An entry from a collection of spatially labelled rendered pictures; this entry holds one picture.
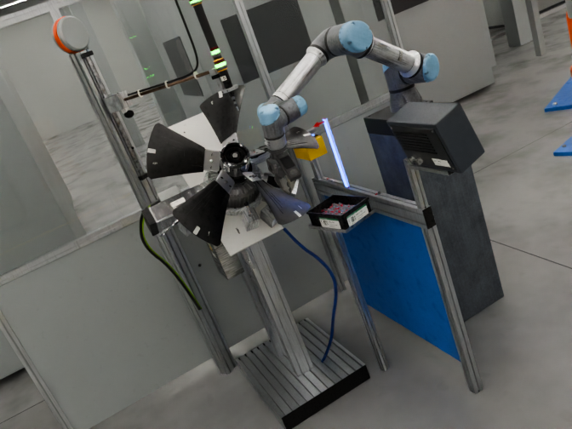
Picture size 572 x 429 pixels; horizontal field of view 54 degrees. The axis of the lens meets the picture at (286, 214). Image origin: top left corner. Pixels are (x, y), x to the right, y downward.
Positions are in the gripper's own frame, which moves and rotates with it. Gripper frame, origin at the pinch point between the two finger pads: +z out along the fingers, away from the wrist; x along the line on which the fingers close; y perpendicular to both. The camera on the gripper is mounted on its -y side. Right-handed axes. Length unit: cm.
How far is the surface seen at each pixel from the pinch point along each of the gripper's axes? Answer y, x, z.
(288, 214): -2.3, 3.9, 7.5
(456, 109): -51, -37, -37
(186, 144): 36.4, 23.7, -17.7
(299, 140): 21.1, -18.1, -6.3
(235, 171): 19.9, 12.5, -6.7
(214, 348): 50, 42, 107
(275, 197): 6.0, 4.0, 3.2
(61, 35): 98, 46, -58
